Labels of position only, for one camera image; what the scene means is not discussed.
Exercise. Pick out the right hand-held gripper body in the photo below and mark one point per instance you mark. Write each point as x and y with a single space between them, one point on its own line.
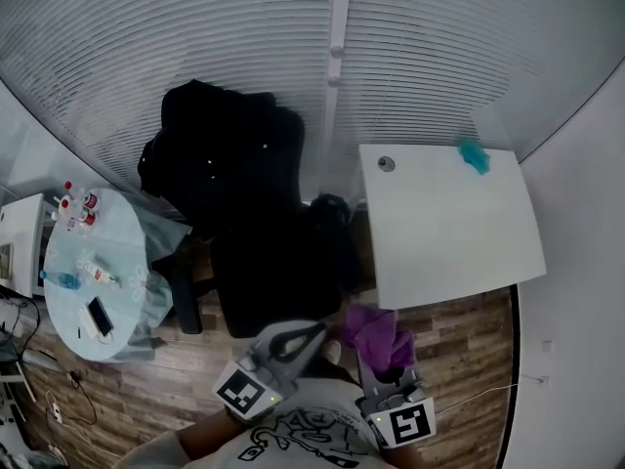
405 423

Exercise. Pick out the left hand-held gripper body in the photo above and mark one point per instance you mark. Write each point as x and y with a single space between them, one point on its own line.
241 389

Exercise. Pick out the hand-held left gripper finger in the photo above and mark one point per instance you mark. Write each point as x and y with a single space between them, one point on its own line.
276 335
307 357

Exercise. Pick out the purple cloth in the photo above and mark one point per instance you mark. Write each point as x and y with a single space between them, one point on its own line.
376 335

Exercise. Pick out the person's left forearm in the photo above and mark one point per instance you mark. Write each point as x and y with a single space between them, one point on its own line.
210 438

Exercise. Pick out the person's right forearm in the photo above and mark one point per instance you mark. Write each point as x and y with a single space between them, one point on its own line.
403 457

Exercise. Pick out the teal cloth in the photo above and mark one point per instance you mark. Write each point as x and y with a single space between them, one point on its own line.
474 157

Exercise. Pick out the person's right white shoe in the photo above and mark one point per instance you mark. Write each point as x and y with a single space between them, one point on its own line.
332 351

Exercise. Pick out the person's black shorts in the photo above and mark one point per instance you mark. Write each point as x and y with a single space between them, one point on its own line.
334 373

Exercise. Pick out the person's white printed shirt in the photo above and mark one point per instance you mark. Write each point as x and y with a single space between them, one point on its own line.
312 418

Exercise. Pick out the black office chair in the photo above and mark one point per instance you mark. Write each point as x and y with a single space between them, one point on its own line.
273 271

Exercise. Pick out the small black bag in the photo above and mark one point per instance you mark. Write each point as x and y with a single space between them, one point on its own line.
332 210

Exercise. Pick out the black smartphone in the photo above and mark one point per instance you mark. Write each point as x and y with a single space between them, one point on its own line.
101 316

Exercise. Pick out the white desk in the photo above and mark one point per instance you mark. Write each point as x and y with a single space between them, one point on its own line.
439 223
22 232

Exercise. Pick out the white power bank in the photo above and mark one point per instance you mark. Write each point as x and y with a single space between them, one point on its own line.
89 324

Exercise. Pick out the white packet with red label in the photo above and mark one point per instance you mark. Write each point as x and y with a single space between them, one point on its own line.
100 272

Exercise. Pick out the white power strip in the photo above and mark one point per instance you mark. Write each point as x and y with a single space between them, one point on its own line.
56 412

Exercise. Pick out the black jacket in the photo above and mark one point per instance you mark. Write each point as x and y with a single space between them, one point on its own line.
215 144

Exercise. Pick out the grey desk grommet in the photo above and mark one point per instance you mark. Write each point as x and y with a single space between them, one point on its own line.
387 163

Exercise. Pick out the blue water bottle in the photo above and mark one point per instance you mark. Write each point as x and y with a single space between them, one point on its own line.
61 279

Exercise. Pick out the white slatted blinds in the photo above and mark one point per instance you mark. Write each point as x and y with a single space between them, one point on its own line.
244 42

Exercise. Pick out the white wall outlet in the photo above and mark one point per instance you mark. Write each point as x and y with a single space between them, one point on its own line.
547 346
543 380

